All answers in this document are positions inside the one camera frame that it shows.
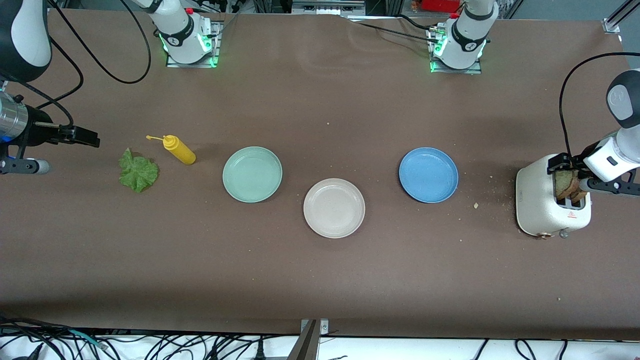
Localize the green lettuce leaf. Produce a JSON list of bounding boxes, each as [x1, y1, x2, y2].
[[118, 147, 160, 193]]

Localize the red box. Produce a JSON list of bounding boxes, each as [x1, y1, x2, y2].
[[421, 0, 463, 13]]

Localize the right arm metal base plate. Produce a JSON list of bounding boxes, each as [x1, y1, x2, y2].
[[165, 20, 223, 68]]

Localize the brown bread slice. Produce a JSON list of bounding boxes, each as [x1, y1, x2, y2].
[[571, 177, 589, 203], [554, 169, 581, 200]]

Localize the beige plate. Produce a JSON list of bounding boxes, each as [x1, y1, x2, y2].
[[303, 178, 366, 239]]

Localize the tangled black floor cables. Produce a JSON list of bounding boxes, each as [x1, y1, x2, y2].
[[0, 315, 281, 360]]

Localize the silver back frame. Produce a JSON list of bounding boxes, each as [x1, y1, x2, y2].
[[291, 0, 367, 16]]

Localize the white toaster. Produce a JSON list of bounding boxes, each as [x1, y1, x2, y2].
[[515, 153, 592, 240]]

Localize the dark metal frame strut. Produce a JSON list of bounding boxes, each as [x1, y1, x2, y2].
[[286, 320, 321, 360]]

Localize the blue plate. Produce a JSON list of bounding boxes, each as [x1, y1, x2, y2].
[[398, 147, 459, 204]]

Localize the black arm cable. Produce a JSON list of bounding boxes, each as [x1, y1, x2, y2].
[[20, 0, 152, 128], [558, 51, 632, 161]]

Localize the black base power cable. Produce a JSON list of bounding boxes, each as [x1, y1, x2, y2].
[[347, 14, 441, 46]]

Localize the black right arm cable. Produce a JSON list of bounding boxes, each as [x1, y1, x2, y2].
[[20, 0, 152, 128]]

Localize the silver table edge bracket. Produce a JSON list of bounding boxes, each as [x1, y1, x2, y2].
[[300, 318, 330, 337]]

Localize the aluminium frame rail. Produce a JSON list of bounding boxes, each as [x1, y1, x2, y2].
[[602, 0, 640, 35]]

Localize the teal floor cable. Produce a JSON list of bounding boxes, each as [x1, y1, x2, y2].
[[69, 328, 109, 350]]

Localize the yellow squeeze bottle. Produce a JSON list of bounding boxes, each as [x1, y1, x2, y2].
[[146, 134, 197, 166]]

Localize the mint green plate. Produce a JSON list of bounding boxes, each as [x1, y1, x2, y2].
[[222, 146, 284, 204]]

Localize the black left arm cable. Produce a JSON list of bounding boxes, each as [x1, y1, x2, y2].
[[558, 51, 632, 161]]

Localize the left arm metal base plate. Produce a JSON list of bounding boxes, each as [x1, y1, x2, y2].
[[429, 27, 483, 75]]

